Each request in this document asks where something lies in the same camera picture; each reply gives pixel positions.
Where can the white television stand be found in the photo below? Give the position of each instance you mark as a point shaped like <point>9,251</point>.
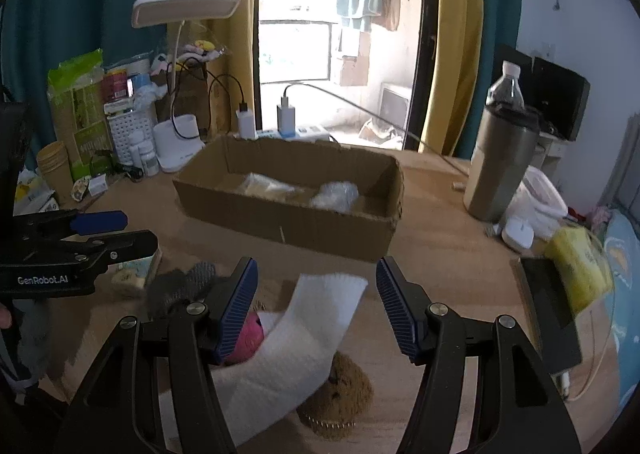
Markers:
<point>550,149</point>

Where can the grey bed headboard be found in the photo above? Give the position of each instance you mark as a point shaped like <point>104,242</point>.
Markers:
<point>625,169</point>

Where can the white desk lamp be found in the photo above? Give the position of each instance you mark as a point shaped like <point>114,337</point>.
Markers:
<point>185,9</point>

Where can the person's left hand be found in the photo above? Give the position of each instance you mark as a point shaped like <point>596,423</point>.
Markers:
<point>4,319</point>

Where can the white plastic basket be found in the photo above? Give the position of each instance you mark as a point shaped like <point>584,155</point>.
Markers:
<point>131,129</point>

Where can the cardboard box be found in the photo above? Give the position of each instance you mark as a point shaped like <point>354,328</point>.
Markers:
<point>280,226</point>

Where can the green package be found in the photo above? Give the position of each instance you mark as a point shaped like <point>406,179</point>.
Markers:
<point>80,109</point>

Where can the pink plush toy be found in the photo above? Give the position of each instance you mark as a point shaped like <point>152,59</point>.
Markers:
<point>251,334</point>

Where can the blue printed blanket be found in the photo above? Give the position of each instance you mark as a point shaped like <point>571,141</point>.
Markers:
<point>622,284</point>

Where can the grey appliance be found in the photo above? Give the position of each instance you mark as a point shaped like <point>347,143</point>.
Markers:
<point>395,104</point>

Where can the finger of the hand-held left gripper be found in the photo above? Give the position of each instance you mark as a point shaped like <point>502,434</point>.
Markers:
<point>120,246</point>
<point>97,222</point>

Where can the black television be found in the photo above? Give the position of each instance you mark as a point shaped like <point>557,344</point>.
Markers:
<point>560,94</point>

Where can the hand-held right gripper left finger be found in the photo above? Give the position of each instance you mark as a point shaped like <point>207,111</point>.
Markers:
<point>240,304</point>

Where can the red can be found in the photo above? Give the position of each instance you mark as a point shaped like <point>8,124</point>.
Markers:
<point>116,86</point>

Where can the small white bottle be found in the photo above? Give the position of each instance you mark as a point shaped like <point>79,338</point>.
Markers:
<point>149,160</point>
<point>135,149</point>

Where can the bag of plush toys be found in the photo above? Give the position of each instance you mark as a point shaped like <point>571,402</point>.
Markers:
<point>200,48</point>

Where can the white crumpled plastic bag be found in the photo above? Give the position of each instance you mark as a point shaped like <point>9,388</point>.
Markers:
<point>150,95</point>

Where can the brown sponge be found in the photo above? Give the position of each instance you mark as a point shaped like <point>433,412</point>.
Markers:
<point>345,396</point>

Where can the white power strip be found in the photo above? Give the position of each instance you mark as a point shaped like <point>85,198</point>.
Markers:
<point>310,132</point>

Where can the white and blue charger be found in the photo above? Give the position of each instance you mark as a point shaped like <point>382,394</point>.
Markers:
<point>286,122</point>

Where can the bubble wrap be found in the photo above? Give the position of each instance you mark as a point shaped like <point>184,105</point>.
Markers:
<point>334,195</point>

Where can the brown paper bag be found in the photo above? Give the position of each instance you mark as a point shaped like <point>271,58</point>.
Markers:
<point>192,99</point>

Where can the grey knit cloth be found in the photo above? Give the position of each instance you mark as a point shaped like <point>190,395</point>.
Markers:
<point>172,286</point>

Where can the clear water bottle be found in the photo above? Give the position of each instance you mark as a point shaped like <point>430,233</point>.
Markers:
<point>506,87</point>

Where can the duck print tissue pack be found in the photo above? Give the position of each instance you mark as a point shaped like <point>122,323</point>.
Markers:
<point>131,276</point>

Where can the steel tumbler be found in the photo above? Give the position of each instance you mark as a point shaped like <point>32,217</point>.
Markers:
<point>500,169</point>

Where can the small white device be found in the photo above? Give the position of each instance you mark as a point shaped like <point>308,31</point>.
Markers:
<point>517,233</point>

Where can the yellow tissue pack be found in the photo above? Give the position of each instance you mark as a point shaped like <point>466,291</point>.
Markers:
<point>580,264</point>

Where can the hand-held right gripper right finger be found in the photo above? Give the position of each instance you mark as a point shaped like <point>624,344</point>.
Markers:
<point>395,304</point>

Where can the white cloth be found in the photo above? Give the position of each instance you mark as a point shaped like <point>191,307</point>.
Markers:
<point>310,334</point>

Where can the clear plastic bag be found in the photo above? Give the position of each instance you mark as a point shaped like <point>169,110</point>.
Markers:
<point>270,183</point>

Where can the yellow and white packet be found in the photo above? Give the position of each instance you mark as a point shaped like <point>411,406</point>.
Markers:
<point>35,194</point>

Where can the black phone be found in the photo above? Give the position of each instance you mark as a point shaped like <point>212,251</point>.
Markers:
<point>547,314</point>

